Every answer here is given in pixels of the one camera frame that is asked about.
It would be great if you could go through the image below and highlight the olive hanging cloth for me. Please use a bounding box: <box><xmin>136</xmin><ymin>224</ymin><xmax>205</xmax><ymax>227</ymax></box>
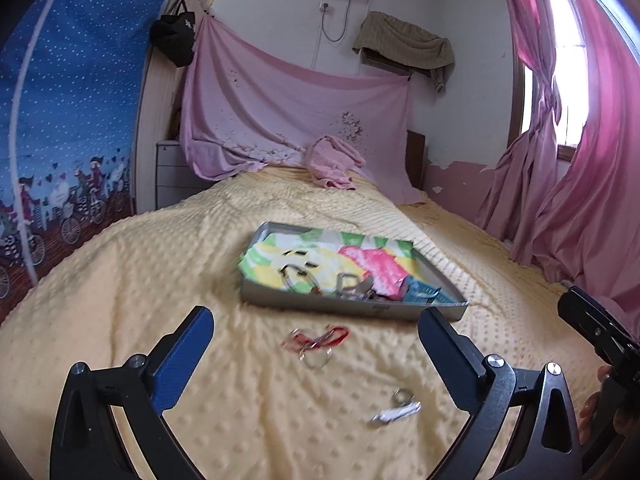
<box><xmin>352</xmin><ymin>11</ymin><xmax>456</xmax><ymax>93</ymax></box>

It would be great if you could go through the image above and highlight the pink hanging sheet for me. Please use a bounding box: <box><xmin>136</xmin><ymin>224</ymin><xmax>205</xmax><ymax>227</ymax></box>
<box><xmin>179</xmin><ymin>16</ymin><xmax>423</xmax><ymax>204</ymax></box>

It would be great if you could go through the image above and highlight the pink curtain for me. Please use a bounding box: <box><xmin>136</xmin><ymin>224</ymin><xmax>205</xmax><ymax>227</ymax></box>
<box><xmin>476</xmin><ymin>0</ymin><xmax>639</xmax><ymax>333</ymax></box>

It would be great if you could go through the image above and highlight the wooden wardrobe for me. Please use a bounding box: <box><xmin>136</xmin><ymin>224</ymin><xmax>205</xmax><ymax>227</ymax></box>
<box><xmin>131</xmin><ymin>0</ymin><xmax>212</xmax><ymax>216</ymax></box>

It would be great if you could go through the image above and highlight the silver key ring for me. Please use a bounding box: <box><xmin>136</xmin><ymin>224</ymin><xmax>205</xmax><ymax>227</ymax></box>
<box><xmin>298</xmin><ymin>346</ymin><xmax>334</xmax><ymax>371</ymax></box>

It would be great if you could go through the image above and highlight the grey tray with colourful drawing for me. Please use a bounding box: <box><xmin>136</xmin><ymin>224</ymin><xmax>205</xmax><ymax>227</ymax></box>
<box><xmin>239</xmin><ymin>222</ymin><xmax>469</xmax><ymax>322</ymax></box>

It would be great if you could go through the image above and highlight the dark wooden headboard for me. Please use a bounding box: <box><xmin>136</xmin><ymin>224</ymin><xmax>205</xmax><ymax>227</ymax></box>
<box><xmin>405</xmin><ymin>130</ymin><xmax>427</xmax><ymax>188</ymax></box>

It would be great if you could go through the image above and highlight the brown cord with yellow bead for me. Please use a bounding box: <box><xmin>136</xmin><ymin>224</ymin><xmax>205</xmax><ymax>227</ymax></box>
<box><xmin>278</xmin><ymin>261</ymin><xmax>324</xmax><ymax>296</ymax></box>

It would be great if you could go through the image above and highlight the grey drawer nightstand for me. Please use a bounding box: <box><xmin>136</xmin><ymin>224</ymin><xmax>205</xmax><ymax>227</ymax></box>
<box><xmin>155</xmin><ymin>140</ymin><xmax>214</xmax><ymax>209</ymax></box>

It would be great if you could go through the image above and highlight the black hanging bag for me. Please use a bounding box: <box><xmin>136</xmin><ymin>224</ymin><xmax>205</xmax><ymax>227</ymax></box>
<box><xmin>150</xmin><ymin>11</ymin><xmax>195</xmax><ymax>68</ymax></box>

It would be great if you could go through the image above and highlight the blue fabric wardrobe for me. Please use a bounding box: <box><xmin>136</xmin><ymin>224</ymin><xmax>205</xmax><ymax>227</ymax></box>
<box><xmin>1</xmin><ymin>0</ymin><xmax>164</xmax><ymax>313</ymax></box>

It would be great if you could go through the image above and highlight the pink crumpled towel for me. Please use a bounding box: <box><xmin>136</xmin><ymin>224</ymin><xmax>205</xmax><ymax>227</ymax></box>
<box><xmin>305</xmin><ymin>136</ymin><xmax>366</xmax><ymax>190</ymax></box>

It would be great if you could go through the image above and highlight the person's right hand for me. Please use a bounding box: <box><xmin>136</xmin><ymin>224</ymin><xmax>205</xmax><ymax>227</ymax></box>
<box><xmin>577</xmin><ymin>365</ymin><xmax>636</xmax><ymax>444</ymax></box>

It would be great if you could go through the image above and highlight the red cord bracelet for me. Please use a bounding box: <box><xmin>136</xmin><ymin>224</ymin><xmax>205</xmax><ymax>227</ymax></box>
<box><xmin>280</xmin><ymin>325</ymin><xmax>352</xmax><ymax>354</ymax></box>

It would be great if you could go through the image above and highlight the white nail clipper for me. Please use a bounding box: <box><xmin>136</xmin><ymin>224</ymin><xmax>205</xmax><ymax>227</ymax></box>
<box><xmin>370</xmin><ymin>402</ymin><xmax>422</xmax><ymax>427</ymax></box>

